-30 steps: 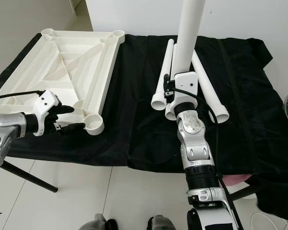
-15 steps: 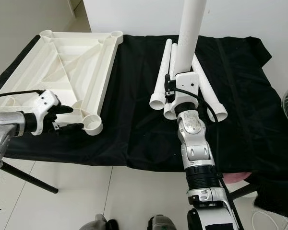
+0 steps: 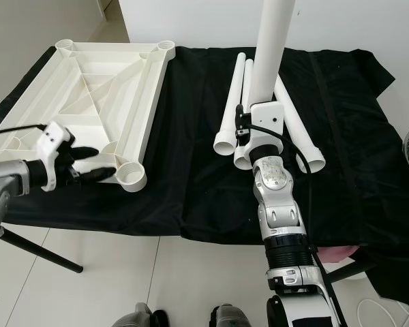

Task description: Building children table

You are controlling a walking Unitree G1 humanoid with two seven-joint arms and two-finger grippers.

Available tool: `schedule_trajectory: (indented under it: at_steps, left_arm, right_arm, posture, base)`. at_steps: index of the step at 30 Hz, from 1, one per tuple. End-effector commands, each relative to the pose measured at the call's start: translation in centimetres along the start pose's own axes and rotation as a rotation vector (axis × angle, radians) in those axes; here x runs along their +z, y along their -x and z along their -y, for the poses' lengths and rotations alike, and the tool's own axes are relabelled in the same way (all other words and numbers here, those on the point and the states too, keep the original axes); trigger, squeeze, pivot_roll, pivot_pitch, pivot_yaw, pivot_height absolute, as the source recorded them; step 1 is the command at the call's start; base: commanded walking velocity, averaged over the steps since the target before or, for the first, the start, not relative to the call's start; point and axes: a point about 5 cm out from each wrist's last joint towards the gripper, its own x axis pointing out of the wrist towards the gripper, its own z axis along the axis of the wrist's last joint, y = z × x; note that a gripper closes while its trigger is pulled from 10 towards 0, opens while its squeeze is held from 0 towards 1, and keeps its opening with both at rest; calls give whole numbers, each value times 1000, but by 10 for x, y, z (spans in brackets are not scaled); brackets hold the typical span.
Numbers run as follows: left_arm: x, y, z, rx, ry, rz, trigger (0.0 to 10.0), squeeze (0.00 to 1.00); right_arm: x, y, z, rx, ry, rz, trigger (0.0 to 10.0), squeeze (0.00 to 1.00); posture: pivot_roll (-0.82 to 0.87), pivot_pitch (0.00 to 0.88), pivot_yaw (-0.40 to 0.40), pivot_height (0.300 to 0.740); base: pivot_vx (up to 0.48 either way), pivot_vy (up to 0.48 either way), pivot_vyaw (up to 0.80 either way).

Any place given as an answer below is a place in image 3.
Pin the white plastic table leg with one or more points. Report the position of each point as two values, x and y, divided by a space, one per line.
248 78
273 54
293 119
232 102

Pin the white plastic table top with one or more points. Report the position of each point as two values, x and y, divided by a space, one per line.
109 88

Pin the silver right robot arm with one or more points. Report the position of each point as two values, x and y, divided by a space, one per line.
279 211

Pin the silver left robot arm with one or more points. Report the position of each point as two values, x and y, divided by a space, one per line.
7 197

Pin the black table cloth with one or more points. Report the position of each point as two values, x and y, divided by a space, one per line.
198 170

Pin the black metal table leg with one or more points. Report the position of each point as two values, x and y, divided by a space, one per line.
347 271
48 253

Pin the pink plastic object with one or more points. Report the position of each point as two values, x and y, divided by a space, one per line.
337 253

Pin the grey right robot foot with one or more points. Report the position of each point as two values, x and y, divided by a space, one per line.
228 317

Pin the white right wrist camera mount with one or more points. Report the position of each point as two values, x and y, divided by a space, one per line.
269 119

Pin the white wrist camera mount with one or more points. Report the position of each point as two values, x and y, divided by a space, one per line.
56 139
269 119

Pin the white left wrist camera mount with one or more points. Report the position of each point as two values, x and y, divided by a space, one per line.
56 139

